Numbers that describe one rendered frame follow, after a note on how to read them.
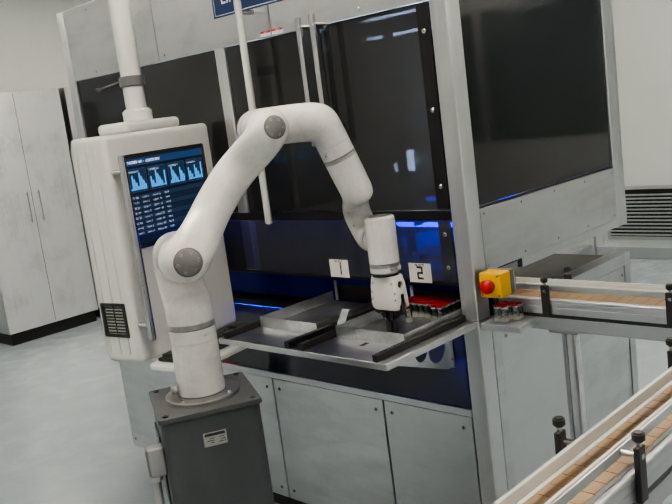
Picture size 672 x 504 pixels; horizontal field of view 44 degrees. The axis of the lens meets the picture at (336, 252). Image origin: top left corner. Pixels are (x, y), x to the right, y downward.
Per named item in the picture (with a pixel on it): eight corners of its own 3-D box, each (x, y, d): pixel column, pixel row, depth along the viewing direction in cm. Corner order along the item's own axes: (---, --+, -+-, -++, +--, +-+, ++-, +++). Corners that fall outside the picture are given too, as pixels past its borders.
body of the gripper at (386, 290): (408, 267, 228) (412, 306, 230) (380, 266, 236) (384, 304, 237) (390, 273, 223) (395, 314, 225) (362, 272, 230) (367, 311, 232)
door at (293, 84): (251, 211, 303) (226, 47, 293) (343, 210, 271) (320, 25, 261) (249, 212, 303) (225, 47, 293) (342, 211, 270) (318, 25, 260)
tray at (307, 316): (333, 300, 293) (331, 290, 292) (389, 305, 274) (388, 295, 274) (261, 326, 269) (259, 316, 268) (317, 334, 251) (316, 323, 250)
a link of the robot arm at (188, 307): (172, 335, 204) (156, 240, 200) (160, 321, 222) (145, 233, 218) (219, 325, 208) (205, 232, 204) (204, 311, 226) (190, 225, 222)
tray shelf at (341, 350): (323, 304, 296) (323, 299, 296) (490, 321, 248) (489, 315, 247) (218, 343, 263) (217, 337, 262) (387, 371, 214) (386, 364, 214)
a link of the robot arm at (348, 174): (310, 162, 230) (358, 256, 239) (330, 163, 215) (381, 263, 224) (337, 147, 233) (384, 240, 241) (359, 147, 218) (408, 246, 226)
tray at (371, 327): (408, 307, 269) (407, 297, 268) (475, 313, 251) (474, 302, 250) (336, 337, 245) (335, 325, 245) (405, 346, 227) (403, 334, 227)
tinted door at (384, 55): (344, 210, 271) (320, 25, 261) (452, 209, 241) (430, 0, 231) (343, 211, 270) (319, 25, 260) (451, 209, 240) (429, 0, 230)
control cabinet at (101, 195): (202, 320, 324) (169, 117, 310) (240, 321, 313) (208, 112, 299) (102, 361, 283) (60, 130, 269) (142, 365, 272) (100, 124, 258)
